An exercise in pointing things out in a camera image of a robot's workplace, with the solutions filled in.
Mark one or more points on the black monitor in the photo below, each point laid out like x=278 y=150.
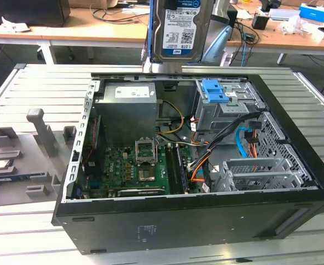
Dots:
x=26 y=12

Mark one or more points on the silver CPU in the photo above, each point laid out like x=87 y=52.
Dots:
x=0 y=164

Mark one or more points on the wooden desk with boxes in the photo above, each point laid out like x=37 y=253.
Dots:
x=275 y=38

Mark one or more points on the wooden desk with monitor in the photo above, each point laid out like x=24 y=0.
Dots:
x=95 y=30

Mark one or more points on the black RAM slot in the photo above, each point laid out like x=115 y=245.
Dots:
x=172 y=171

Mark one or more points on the black speaker box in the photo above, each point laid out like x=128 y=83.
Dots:
x=233 y=22

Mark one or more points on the blue plastic drive latch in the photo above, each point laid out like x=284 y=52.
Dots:
x=210 y=92

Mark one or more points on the blue cardboard box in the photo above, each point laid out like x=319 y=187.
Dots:
x=315 y=12

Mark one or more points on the white flat box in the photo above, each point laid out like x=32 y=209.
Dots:
x=283 y=14

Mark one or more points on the grey parts rack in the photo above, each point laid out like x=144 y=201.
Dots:
x=40 y=154

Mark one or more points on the black open PC case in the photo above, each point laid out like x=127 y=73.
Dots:
x=178 y=226

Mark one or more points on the CPU socket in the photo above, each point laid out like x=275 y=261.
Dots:
x=146 y=175

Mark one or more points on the blue RAM stick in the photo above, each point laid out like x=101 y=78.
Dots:
x=12 y=178

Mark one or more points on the small black cube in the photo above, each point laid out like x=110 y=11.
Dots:
x=260 y=22

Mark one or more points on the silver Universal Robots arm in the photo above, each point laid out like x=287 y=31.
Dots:
x=219 y=41

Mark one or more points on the installed RAM stick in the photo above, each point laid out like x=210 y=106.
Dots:
x=183 y=171

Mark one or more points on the hard disk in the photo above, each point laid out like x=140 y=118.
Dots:
x=178 y=27

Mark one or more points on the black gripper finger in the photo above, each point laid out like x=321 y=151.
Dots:
x=170 y=4

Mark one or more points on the clear plastic bag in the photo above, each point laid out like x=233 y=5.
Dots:
x=297 y=25

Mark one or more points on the black graphics card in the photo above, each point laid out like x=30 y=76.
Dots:
x=139 y=192

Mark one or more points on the green motherboard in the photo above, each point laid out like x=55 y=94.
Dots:
x=117 y=168

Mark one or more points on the crumpled white paper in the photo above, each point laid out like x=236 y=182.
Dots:
x=14 y=25

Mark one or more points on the silver optical drive cage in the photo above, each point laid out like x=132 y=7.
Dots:
x=211 y=116

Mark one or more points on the grey power supply unit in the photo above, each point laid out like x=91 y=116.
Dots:
x=126 y=113

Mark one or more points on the silver disk bay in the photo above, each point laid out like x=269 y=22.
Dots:
x=261 y=165

